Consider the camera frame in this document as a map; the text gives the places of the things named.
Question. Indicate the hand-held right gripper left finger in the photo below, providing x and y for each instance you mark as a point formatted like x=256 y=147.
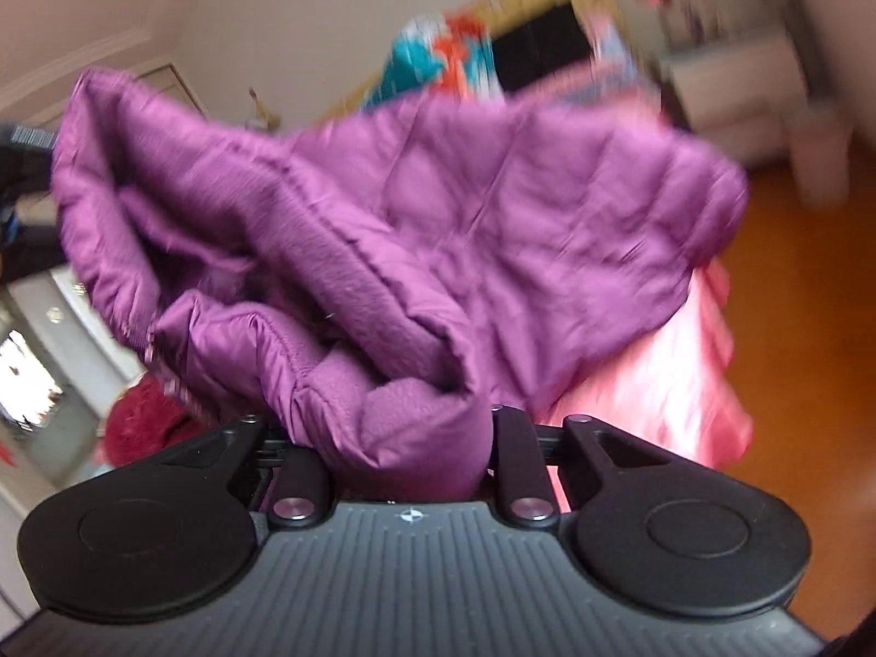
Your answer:
x=301 y=486

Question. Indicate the teal and orange folded quilt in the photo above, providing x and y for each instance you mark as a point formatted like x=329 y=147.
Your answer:
x=438 y=58

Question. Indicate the red quilted down jacket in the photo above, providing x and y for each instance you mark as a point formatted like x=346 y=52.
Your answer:
x=147 y=417

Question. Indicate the pink waste bin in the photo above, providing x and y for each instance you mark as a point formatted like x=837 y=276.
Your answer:
x=821 y=157

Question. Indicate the purple quilted down jacket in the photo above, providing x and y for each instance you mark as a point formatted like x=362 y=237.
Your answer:
x=445 y=233

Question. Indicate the pink and grey folded blankets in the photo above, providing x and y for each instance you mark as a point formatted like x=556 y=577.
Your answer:
x=616 y=55

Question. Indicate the black folded cloth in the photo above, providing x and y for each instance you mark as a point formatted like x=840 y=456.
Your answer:
x=540 y=48

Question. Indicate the white nightstand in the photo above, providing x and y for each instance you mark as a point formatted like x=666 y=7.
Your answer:
x=739 y=89

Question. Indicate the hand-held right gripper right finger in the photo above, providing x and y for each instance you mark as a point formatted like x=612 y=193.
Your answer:
x=521 y=469

